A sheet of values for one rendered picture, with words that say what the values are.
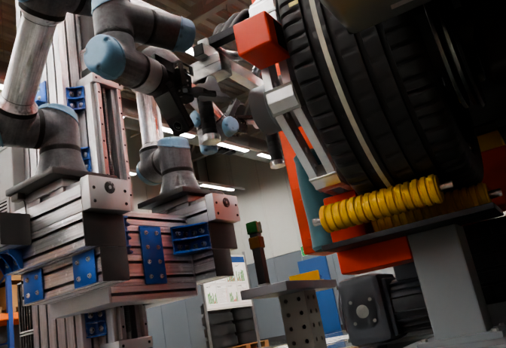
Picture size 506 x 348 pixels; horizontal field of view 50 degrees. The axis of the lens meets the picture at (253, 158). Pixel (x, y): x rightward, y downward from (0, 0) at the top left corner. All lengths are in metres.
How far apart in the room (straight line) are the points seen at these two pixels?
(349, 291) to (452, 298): 0.41
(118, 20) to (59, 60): 0.95
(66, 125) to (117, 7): 0.63
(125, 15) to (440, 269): 0.80
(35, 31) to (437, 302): 1.13
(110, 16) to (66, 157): 0.62
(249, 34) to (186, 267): 0.96
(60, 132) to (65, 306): 0.51
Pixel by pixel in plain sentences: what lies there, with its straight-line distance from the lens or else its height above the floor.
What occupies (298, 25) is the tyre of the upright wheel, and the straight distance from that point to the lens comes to 1.06.
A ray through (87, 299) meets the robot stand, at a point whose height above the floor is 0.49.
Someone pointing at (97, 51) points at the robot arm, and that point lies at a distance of 1.06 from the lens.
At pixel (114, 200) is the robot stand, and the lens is 1.50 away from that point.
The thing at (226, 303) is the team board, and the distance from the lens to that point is 10.75.
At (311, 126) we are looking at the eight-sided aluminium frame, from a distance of 1.11.
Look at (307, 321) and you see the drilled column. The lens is 1.94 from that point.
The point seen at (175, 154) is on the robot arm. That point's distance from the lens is 1.98.
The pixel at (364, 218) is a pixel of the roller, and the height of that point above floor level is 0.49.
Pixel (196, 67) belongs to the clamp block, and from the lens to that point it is 1.33.
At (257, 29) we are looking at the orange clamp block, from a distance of 1.06.
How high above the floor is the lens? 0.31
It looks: 18 degrees up
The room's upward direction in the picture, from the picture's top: 11 degrees counter-clockwise
